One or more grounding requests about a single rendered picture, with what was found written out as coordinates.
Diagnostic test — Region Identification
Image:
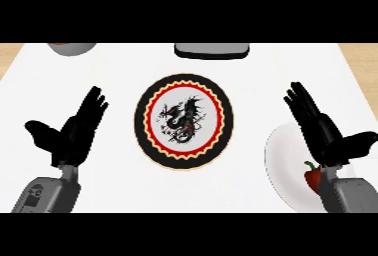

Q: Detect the grey rounded appliance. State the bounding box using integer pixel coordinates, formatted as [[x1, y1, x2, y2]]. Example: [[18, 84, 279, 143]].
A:
[[173, 43, 250, 61]]

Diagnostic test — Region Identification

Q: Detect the grey bowl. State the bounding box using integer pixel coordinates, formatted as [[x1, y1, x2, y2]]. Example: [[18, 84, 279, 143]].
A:
[[48, 43, 98, 57]]

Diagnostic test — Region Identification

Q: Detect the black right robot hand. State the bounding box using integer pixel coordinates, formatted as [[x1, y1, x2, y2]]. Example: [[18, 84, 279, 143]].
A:
[[282, 81, 378, 168]]

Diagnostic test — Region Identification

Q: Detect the red bell pepper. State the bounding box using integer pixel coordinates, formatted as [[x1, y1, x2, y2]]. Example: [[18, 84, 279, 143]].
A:
[[303, 160, 324, 196]]

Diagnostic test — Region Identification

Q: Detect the plain white plate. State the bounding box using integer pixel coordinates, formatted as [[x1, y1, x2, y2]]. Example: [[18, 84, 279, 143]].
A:
[[263, 121, 358, 213]]

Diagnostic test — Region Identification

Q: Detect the black dragon print plate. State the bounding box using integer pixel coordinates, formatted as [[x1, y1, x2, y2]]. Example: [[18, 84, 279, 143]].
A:
[[133, 73, 235, 172]]

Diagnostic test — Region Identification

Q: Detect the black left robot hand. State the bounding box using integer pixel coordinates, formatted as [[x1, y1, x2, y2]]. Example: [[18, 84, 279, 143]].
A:
[[24, 85, 111, 168]]

